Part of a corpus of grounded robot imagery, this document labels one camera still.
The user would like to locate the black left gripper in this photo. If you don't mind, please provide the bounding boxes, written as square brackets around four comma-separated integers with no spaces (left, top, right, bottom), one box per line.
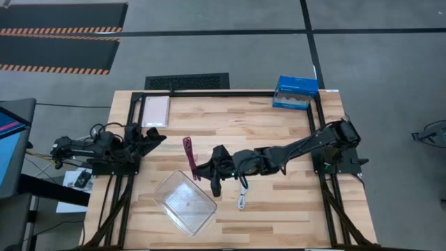
[123,123,167,163]

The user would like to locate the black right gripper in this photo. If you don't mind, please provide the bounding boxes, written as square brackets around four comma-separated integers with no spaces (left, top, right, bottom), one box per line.
[194,144,245,198]

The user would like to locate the magenta braided USB-C cable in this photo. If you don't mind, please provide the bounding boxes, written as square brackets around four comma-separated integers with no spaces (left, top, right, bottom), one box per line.
[182,136,202,181]

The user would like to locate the white USB-C cable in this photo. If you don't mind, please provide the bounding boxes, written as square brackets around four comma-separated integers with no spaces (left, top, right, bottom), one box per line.
[236,184,249,211]

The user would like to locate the pale pink notebook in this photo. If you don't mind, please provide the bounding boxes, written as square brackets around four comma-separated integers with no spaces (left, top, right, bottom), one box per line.
[141,96,171,128]

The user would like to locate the clear plastic bin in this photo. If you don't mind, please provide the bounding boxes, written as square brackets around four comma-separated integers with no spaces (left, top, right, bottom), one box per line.
[152,169,217,237]

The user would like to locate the black perforated floor mat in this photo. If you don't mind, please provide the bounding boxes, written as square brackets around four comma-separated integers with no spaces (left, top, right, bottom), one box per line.
[144,72,231,91]

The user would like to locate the small black handheld device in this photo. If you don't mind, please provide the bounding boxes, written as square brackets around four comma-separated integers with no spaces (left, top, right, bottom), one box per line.
[74,169,92,190]

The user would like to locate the white paper sheets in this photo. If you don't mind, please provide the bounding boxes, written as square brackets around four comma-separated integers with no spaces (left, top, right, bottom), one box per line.
[55,169,95,213]

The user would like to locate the black desk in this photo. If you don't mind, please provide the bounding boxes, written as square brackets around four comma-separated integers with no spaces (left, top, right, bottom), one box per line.
[0,174,91,251]

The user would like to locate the blue cardboard box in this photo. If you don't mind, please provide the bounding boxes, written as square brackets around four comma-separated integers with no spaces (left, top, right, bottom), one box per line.
[272,75,320,112]

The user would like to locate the black hazard-striped ramp mat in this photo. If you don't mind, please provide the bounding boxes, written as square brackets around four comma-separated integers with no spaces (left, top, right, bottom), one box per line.
[0,33,121,76]
[0,2,129,36]

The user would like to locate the computer monitor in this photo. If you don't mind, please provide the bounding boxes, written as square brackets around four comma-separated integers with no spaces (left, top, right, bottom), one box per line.
[0,98,38,199]

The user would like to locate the black aluminium table frame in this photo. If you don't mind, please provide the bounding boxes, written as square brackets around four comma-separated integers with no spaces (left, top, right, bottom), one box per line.
[78,90,384,251]

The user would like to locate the black floor cable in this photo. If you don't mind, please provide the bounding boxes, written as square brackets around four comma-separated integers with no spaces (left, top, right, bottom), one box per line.
[34,102,112,109]

